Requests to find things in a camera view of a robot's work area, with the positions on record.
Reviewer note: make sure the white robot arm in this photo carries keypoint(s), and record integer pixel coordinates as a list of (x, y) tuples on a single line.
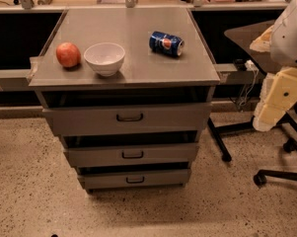
[(280, 40)]

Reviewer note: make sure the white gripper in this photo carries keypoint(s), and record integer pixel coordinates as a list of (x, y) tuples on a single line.
[(288, 39)]

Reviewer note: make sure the black laptop stand table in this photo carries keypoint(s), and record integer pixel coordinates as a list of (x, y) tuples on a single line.
[(243, 37)]

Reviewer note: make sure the blue Pepsi can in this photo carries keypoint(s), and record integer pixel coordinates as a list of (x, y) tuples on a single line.
[(166, 44)]

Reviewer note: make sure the grey bottom drawer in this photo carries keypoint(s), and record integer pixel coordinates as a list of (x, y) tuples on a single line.
[(134, 179)]

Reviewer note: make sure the red apple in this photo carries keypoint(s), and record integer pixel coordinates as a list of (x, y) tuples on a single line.
[(68, 54)]

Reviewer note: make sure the grey top drawer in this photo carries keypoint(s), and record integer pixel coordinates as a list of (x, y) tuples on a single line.
[(127, 119)]

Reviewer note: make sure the grey drawer cabinet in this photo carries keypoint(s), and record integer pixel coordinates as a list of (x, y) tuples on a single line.
[(145, 78)]

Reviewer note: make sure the white power strip with cables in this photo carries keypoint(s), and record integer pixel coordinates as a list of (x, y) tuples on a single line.
[(249, 79)]

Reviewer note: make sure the grey middle drawer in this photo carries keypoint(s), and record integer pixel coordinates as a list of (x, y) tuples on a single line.
[(131, 155)]

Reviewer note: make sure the white ceramic bowl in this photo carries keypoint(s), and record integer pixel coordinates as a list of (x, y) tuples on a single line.
[(105, 58)]

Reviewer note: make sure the grey drawer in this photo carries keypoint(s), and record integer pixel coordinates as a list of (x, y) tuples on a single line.
[(134, 179), (127, 119), (131, 155)]

